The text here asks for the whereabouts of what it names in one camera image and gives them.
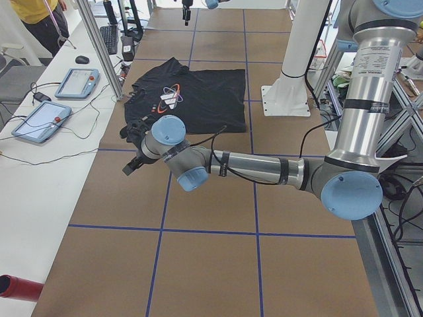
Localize far teach pendant tablet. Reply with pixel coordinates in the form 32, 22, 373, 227
55, 68, 100, 99

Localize black keyboard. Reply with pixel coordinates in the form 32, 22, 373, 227
99, 25, 118, 55

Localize near teach pendant tablet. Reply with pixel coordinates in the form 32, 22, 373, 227
11, 100, 72, 143

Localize teach pendant tablet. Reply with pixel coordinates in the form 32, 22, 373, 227
11, 100, 72, 143
55, 68, 100, 99

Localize white camera mast post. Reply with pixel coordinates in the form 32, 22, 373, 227
261, 0, 313, 117

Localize black computer mouse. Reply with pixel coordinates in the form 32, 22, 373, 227
75, 55, 90, 65

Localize black t-shirt with logo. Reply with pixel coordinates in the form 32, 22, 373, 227
124, 57, 246, 134

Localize person in yellow shirt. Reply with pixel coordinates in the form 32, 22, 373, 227
10, 0, 69, 57

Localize red cylinder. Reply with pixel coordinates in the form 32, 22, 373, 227
1, 275, 44, 302

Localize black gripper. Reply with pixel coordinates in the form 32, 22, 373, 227
182, 0, 192, 20
122, 147, 155, 176

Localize aluminium frame post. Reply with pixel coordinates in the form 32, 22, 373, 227
75, 0, 124, 100

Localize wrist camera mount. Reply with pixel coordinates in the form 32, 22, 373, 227
126, 118, 155, 145

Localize brown paper table cover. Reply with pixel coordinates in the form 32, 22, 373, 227
33, 9, 377, 316

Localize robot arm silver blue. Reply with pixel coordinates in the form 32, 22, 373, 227
182, 0, 228, 26
124, 1, 422, 220

